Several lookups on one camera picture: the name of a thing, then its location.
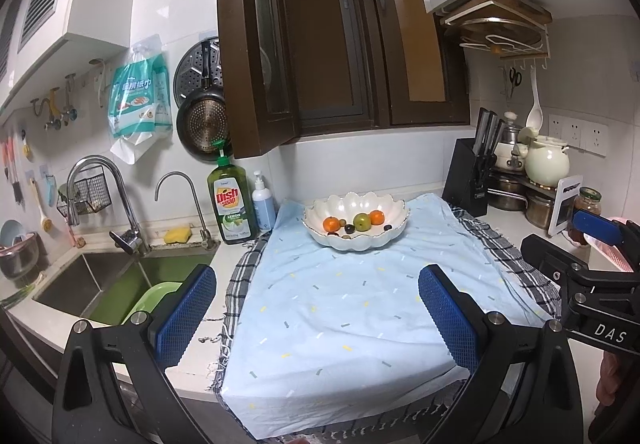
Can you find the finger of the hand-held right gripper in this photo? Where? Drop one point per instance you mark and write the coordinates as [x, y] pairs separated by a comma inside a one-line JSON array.
[[595, 226], [547, 261]]

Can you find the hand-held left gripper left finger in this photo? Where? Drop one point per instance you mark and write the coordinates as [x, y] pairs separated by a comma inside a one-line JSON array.
[[186, 319]]

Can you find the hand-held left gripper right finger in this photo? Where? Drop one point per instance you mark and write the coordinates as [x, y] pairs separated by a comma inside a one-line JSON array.
[[447, 319]]

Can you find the white scalloped bowl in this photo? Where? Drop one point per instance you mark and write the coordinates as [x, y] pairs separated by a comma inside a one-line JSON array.
[[360, 244]]

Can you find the orange tangerine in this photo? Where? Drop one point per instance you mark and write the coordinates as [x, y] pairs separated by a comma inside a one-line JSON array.
[[331, 223], [376, 217]]

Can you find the green citrus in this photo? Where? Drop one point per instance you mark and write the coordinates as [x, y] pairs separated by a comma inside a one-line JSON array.
[[362, 222]]

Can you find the person's right hand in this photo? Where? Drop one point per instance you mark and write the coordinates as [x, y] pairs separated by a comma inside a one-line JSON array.
[[608, 376]]

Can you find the glass sauce jar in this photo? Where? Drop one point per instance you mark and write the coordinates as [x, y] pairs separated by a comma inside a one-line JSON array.
[[587, 201]]

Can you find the pink ribbed plastic item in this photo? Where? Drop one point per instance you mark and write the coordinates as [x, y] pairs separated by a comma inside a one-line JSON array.
[[612, 251]]

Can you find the white slicer board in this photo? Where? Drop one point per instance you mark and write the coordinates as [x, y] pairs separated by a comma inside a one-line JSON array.
[[562, 209]]

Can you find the green plastic basin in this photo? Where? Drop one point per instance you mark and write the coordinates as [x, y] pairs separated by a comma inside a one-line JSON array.
[[150, 299]]

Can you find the plaid fringed cloth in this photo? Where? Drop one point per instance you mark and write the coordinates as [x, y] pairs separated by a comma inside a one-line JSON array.
[[240, 274]]

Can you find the cream ceramic teapot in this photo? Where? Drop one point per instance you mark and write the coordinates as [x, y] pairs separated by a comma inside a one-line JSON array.
[[545, 163]]

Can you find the yellow sponge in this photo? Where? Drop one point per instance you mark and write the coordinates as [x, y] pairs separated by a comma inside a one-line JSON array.
[[178, 236]]

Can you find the light blue patterned cloth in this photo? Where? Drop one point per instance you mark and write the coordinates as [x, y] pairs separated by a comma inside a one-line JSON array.
[[350, 324]]

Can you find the thin gooseneck faucet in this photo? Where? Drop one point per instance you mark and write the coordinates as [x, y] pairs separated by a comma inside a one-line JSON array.
[[197, 209]]

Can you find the black knife block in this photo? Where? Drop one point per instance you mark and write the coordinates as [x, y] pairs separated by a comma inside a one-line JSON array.
[[465, 184]]

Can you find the stainless steel sink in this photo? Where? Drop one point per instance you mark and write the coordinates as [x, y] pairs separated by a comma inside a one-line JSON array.
[[75, 284]]

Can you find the steel pots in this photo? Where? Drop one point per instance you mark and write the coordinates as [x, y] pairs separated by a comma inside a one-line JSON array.
[[505, 151]]

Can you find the green dish soap bottle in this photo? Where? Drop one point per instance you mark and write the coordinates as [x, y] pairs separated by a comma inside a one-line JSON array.
[[232, 209]]

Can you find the tall chrome faucet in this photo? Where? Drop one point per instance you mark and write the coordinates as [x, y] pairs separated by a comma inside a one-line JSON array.
[[127, 209]]

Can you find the white ladle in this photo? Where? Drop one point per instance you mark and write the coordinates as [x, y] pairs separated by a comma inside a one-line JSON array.
[[534, 116]]

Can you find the white pump bottle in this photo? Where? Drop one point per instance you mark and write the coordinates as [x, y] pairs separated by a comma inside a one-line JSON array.
[[263, 209]]

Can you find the kitchen knife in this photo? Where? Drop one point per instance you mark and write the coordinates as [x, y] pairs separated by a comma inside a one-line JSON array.
[[495, 133], [482, 131]]

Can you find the black scissors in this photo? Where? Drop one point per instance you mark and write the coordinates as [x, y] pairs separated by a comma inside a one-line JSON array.
[[515, 78]]

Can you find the dish brush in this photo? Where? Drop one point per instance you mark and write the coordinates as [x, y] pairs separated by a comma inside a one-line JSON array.
[[46, 223]]

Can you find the steel bowl pink rim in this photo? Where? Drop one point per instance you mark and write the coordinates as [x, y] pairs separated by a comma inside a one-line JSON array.
[[17, 259]]

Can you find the black frying pan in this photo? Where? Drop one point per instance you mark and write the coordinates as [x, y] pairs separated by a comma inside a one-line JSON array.
[[202, 123]]

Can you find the light blue plate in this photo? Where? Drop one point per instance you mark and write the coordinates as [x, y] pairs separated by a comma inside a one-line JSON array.
[[10, 231]]

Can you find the hanging paper towel pack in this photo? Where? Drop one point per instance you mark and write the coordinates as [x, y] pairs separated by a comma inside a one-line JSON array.
[[137, 98]]

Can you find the hanging pink utensils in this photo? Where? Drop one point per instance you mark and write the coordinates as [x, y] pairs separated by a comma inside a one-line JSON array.
[[12, 168]]

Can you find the wooden cutting board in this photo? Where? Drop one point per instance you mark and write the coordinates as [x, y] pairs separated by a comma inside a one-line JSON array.
[[500, 8]]

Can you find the round metal steamer plate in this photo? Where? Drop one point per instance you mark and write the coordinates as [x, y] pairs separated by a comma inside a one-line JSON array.
[[192, 68]]

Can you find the brown wooden window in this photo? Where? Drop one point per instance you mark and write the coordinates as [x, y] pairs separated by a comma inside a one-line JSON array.
[[325, 23]]

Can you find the white wall socket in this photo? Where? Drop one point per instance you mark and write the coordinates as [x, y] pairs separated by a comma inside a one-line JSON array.
[[595, 138], [565, 131]]

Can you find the light blue wall holder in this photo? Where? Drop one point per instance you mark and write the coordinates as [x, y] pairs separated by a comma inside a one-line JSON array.
[[49, 184]]

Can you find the white wall rack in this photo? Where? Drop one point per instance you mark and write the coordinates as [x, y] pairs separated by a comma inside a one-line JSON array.
[[515, 51]]

